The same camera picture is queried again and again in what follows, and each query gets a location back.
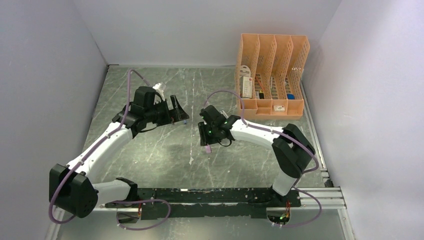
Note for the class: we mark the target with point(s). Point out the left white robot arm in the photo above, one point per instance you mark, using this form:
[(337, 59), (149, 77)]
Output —
[(70, 185)]

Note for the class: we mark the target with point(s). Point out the white packaged item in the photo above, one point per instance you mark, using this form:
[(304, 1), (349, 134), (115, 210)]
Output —
[(246, 82)]

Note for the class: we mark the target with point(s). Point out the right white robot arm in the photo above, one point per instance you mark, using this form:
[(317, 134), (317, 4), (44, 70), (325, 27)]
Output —
[(291, 148)]

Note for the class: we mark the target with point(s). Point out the blue round item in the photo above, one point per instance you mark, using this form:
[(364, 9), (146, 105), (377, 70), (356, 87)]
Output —
[(290, 97)]

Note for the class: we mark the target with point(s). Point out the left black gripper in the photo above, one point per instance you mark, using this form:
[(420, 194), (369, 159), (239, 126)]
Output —
[(180, 114)]

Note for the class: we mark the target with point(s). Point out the orange plastic file organizer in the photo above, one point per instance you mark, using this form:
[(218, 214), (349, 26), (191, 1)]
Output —
[(277, 63)]

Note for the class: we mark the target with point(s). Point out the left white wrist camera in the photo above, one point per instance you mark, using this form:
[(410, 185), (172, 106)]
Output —
[(160, 88)]

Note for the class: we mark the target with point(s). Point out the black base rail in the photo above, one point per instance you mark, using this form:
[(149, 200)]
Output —
[(208, 202)]

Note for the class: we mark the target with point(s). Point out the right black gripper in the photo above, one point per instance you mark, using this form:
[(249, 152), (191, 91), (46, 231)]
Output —
[(205, 140)]

